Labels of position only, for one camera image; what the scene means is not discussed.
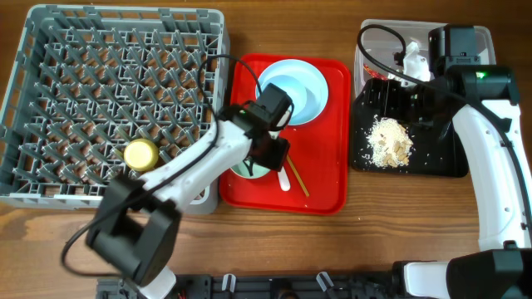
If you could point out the white round plate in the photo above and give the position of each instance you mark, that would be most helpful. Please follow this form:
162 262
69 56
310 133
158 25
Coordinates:
313 80

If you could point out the black plastic tray bin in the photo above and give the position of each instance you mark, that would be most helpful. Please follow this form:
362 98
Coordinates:
437 148

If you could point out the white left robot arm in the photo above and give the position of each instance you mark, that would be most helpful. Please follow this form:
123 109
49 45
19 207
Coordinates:
137 222

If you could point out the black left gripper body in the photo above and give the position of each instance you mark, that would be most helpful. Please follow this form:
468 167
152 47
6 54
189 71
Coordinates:
272 153

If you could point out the red plastic tray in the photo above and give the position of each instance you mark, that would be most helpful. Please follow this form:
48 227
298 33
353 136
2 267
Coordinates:
319 151

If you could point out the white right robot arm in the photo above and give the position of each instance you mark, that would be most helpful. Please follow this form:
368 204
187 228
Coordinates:
487 123

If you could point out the light blue bowl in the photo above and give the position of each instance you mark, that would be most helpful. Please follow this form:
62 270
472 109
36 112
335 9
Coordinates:
295 90

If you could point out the wooden chopstick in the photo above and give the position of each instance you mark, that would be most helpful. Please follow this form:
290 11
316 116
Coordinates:
297 176

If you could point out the yellow cup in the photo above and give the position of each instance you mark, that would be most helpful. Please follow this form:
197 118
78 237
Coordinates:
141 155

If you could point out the white plastic fork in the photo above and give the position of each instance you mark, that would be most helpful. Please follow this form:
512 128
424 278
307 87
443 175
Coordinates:
284 180

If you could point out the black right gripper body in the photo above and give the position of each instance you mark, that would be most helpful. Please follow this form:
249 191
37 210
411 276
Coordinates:
421 104

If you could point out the clear plastic bin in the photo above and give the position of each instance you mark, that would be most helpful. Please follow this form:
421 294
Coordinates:
382 45

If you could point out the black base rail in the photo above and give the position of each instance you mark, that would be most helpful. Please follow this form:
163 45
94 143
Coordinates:
321 285

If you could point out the red snack wrapper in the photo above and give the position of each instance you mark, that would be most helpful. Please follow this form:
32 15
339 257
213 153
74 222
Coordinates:
372 74

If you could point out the white tissue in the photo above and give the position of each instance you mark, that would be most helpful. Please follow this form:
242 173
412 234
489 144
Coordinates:
415 65

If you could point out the rice and nut scraps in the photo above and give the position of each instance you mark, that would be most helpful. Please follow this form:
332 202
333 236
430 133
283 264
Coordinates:
388 142

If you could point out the grey dishwasher rack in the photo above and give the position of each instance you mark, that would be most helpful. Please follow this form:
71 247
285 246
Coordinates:
88 80

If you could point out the pale green saucer bowl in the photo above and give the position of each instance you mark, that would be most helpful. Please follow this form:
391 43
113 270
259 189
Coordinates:
249 170

